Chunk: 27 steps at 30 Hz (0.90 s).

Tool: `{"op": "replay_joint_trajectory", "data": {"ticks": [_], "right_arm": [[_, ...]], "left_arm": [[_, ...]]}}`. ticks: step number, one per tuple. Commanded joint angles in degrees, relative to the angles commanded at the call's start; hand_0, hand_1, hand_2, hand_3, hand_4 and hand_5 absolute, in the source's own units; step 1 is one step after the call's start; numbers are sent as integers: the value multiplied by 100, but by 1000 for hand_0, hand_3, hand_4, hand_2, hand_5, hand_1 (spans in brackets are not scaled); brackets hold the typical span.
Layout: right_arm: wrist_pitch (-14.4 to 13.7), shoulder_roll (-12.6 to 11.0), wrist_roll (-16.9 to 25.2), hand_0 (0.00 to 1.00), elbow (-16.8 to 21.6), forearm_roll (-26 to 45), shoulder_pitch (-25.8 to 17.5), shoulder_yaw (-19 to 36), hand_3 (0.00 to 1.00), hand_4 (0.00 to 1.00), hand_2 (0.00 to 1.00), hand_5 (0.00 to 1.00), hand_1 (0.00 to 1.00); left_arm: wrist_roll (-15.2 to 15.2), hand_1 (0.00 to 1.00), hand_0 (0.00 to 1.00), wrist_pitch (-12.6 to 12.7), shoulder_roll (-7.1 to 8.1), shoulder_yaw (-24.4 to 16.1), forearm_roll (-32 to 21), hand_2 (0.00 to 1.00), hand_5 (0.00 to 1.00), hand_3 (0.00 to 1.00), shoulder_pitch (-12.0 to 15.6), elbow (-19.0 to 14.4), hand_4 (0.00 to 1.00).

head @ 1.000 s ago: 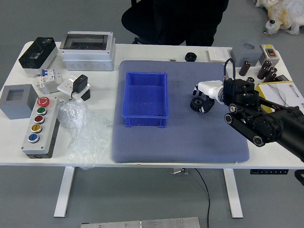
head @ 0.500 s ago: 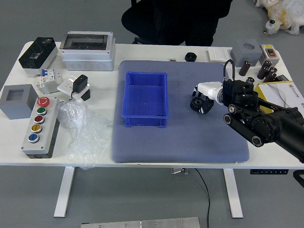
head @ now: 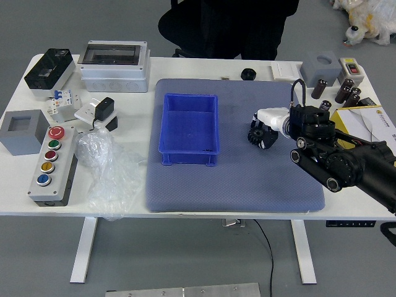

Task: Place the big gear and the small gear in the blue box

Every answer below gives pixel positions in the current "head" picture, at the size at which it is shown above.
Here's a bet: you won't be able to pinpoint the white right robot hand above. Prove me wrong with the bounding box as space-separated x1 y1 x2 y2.
247 106 291 151

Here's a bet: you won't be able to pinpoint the big black gear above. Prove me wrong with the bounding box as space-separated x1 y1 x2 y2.
246 128 267 149

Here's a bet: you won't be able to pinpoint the black round nut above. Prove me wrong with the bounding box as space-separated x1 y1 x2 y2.
240 67 257 81

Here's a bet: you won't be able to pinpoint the grey box with round hole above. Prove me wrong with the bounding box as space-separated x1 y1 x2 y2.
299 51 343 88

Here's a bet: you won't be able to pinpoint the blue plastic box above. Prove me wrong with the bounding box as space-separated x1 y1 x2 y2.
158 92 222 167

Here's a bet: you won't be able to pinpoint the grey windowed distribution box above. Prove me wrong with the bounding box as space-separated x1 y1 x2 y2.
79 40 152 93

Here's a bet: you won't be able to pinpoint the grey five-button control box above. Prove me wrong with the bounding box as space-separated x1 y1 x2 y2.
27 125 78 207

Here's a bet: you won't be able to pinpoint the grey-blue quilted mat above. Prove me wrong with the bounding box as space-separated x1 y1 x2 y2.
145 77 326 213

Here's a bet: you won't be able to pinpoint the yellow white carton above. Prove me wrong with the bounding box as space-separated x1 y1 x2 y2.
329 105 396 168

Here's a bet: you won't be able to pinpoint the person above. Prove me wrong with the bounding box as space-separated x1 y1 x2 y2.
197 0 301 61

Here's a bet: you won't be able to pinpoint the black table control panel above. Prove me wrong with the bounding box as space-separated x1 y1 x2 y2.
325 220 377 228

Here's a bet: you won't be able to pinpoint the white yellow plush toy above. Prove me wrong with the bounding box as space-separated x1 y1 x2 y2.
329 0 396 47

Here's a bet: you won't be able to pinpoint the white table leg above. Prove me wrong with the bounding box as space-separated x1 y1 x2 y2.
69 216 99 284
290 218 318 285

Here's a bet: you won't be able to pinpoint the black office chair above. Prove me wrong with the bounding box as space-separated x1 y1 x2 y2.
157 0 202 59

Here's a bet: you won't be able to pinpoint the black power adapter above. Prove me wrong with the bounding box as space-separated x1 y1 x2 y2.
90 97 115 131

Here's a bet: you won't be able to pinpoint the clear plastic bag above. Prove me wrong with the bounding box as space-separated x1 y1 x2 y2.
74 128 148 222

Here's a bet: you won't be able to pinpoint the silver metal plate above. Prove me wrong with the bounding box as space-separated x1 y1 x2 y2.
105 282 261 297

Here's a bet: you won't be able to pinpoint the white circuit breaker blue levers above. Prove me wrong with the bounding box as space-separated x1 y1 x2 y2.
53 88 74 110

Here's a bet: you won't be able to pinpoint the white breaker with orange mark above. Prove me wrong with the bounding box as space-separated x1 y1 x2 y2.
45 97 64 118

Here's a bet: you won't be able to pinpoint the grey cube with square recess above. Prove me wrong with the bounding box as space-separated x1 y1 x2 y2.
0 110 47 157

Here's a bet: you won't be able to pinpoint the white wall switch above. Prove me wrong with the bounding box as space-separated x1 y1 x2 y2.
270 61 301 83

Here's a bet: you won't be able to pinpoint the grey switch box red button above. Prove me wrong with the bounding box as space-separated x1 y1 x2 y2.
338 57 366 85

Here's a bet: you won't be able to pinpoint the metal bracket under table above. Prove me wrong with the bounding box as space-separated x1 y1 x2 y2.
221 218 247 228

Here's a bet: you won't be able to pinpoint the black floor cable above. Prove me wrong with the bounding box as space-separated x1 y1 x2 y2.
253 218 275 297

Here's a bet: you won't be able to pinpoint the white wall socket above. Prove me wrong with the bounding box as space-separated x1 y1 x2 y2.
74 98 119 129

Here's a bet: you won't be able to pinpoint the black-lidded white enclosure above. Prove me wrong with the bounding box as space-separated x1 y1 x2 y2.
24 48 77 99

